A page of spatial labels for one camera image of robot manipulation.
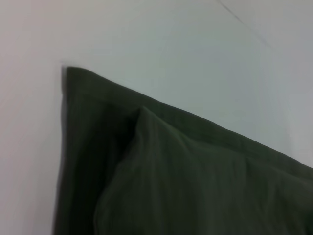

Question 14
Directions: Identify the dark green shirt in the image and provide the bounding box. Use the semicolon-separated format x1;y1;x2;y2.
52;66;313;235

